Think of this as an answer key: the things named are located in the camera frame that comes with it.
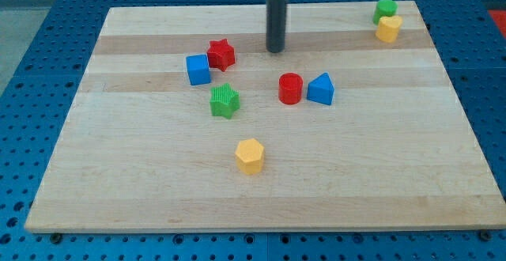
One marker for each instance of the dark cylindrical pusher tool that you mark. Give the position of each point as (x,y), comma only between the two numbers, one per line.
(276,13)

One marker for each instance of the red star block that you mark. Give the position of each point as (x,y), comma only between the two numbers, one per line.
(221,54)

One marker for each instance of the green star block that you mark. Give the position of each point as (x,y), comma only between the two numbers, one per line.
(224,101)

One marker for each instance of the red cylinder block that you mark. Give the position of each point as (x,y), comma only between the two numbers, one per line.
(290,88)

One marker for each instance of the blue triangle block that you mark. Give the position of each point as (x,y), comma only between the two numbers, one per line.
(321,90)

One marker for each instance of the blue cube block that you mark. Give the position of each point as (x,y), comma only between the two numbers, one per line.
(198,69)

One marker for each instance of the green cylinder block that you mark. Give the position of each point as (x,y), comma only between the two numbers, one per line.
(384,8)

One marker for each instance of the yellow heart block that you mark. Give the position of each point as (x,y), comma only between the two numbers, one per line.
(388,28)

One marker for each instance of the wooden board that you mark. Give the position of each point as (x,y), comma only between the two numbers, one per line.
(140,151)

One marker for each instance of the yellow hexagon block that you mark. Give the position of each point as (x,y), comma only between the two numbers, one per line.
(250,156)

